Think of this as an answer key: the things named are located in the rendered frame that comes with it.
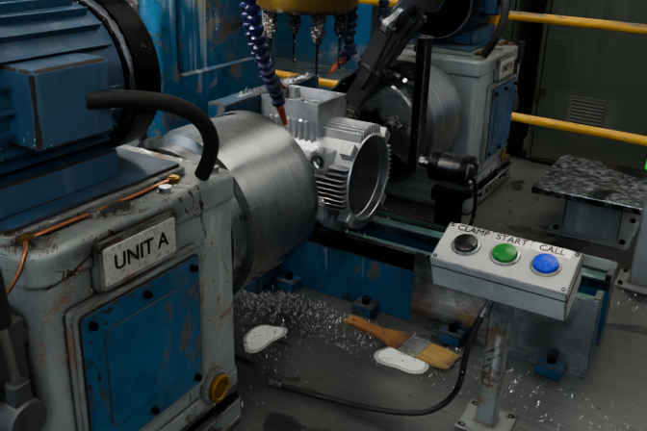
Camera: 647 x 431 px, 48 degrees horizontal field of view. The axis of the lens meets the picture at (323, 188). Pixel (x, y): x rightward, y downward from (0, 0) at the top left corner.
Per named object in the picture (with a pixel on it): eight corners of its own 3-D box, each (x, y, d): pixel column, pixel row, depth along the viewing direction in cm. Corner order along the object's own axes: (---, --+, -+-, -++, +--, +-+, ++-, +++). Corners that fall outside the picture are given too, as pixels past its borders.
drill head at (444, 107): (300, 184, 152) (302, 65, 143) (386, 138, 185) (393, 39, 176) (408, 210, 140) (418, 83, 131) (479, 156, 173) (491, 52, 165)
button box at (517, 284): (431, 284, 93) (427, 255, 90) (452, 246, 98) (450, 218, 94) (565, 322, 85) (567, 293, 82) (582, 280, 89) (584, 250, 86)
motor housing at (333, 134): (246, 218, 133) (245, 118, 126) (301, 188, 148) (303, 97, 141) (341, 244, 123) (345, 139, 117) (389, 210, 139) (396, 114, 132)
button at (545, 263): (529, 276, 86) (529, 266, 85) (536, 259, 88) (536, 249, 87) (554, 283, 85) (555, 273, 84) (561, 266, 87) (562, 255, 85)
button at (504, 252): (488, 266, 89) (488, 256, 87) (497, 249, 90) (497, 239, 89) (512, 272, 87) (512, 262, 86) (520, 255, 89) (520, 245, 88)
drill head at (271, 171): (38, 322, 99) (15, 148, 90) (209, 231, 128) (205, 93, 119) (177, 383, 87) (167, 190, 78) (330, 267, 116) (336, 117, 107)
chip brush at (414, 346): (339, 327, 121) (339, 322, 121) (355, 315, 125) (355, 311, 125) (448, 373, 110) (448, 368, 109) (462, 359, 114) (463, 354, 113)
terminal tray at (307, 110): (259, 133, 131) (259, 94, 128) (292, 120, 139) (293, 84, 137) (316, 145, 125) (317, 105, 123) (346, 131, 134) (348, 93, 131)
